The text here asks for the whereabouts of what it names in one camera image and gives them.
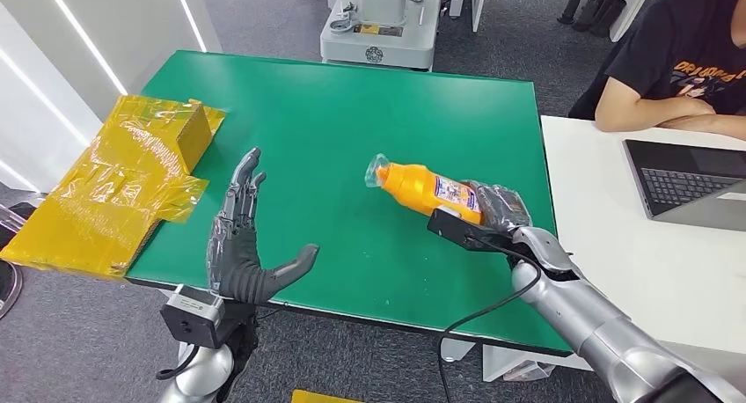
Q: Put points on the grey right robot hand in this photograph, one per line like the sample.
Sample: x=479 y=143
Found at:
x=504 y=208

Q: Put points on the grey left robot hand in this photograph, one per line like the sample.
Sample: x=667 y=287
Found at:
x=236 y=266

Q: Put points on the orange detergent bottle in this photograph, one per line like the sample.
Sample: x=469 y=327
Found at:
x=416 y=187

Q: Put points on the person's left forearm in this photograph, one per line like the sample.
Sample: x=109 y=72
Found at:
x=725 y=125

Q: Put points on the person's right forearm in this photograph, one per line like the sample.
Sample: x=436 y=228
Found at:
x=635 y=115

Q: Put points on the yellow taped cardboard box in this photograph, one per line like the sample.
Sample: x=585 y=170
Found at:
x=111 y=190

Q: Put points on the white table foot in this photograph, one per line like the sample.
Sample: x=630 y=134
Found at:
x=454 y=349

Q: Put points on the yellow flat object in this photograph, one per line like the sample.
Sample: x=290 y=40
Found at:
x=317 y=397

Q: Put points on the white under-desk panel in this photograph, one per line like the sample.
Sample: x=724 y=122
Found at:
x=501 y=368

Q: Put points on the grey laptop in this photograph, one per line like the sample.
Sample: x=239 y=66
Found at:
x=676 y=179

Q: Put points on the white furniture leg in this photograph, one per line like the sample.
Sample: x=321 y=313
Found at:
x=478 y=4

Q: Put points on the white grey machine base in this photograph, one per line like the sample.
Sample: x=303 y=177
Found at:
x=379 y=42

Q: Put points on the slim black boot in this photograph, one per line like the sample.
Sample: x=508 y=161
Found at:
x=569 y=7

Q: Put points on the person's right hand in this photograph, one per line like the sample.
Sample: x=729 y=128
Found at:
x=696 y=106

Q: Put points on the wide black boot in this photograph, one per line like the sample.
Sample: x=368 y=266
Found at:
x=603 y=13

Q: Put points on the round metal stand base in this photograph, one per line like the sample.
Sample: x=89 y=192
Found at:
x=9 y=284

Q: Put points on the person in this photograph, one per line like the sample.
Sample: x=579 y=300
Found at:
x=676 y=45

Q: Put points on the white furniture panel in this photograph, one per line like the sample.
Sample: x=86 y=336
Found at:
x=632 y=4

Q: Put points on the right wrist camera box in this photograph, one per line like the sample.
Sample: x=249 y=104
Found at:
x=460 y=230

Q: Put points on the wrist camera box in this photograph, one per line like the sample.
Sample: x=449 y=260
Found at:
x=192 y=321
x=460 y=230

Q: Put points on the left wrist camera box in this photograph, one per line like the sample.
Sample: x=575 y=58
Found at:
x=192 y=321

